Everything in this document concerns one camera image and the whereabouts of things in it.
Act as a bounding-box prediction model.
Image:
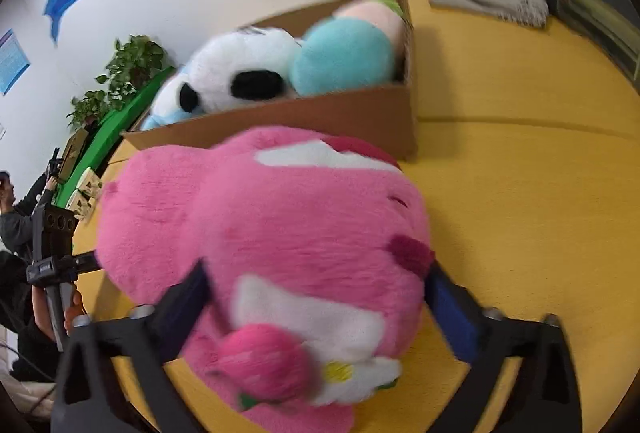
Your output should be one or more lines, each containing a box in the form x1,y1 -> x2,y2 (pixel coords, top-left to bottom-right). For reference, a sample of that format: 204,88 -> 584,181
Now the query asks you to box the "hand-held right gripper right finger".
424,260 -> 583,433

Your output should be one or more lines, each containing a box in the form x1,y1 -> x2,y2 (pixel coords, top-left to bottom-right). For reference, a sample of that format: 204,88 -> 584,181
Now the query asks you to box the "pink bear plush toy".
95,126 -> 437,433

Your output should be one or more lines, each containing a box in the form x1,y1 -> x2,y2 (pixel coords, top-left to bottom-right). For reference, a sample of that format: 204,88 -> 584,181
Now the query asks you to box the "brown cardboard box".
120,0 -> 419,162

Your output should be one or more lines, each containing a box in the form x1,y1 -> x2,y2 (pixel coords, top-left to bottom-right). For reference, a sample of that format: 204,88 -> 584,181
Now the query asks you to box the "person's left hand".
31,285 -> 87,340

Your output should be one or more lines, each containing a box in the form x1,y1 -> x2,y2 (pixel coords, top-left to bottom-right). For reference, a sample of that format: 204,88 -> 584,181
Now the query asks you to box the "light blue plush toy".
140,66 -> 202,131

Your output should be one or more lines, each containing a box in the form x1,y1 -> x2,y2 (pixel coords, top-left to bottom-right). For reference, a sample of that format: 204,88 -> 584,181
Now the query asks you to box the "white panda plush toy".
179,26 -> 307,116

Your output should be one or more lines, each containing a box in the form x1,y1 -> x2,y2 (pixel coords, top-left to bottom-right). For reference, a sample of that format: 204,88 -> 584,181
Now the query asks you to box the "black cable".
0,342 -> 57,385

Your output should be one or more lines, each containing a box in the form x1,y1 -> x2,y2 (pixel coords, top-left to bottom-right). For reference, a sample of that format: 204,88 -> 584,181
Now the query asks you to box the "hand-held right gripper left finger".
52,260 -> 211,433

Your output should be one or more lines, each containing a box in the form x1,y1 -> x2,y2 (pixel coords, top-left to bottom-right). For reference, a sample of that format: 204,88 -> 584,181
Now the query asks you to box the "green mat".
52,66 -> 177,210

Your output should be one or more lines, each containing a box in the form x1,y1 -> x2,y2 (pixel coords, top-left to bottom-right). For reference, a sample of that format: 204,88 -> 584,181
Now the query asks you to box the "small cardboard box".
62,130 -> 89,175

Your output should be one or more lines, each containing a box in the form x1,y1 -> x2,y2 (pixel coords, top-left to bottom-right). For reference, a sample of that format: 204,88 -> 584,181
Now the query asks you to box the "blue framed wall notice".
0,29 -> 30,97

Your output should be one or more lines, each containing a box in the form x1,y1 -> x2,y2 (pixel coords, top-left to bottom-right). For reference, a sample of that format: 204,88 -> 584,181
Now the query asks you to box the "pastel pink teal plush toy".
290,0 -> 407,97

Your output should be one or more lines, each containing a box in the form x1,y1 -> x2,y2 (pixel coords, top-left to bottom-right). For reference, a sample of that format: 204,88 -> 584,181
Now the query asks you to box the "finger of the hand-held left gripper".
72,252 -> 104,275

